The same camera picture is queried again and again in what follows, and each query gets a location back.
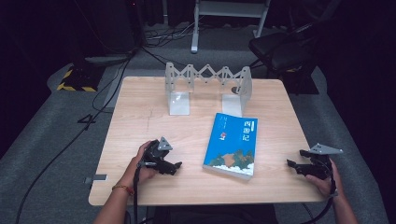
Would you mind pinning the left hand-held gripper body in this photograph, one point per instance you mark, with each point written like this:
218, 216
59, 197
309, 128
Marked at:
157, 155

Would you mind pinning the white metal stand frame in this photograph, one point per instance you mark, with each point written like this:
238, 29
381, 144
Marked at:
229, 9

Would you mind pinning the person's right hand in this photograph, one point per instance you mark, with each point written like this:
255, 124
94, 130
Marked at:
328, 185

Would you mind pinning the person's dark clothing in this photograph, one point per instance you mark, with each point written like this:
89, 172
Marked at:
214, 214

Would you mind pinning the black equipment cabinet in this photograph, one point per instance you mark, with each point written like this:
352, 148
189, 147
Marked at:
115, 28

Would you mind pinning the person's left hand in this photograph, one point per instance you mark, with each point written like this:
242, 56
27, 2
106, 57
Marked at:
137, 171

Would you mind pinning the white expandable metal book rack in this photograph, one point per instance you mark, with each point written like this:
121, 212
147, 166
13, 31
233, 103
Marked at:
179, 104

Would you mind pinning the black box with striped base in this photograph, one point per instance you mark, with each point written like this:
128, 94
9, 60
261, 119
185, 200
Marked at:
81, 79

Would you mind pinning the blue book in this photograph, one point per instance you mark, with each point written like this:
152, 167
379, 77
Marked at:
232, 146

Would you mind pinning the black chair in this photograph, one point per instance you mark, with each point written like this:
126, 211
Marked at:
280, 51

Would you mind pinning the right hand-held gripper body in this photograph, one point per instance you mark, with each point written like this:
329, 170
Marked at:
320, 166

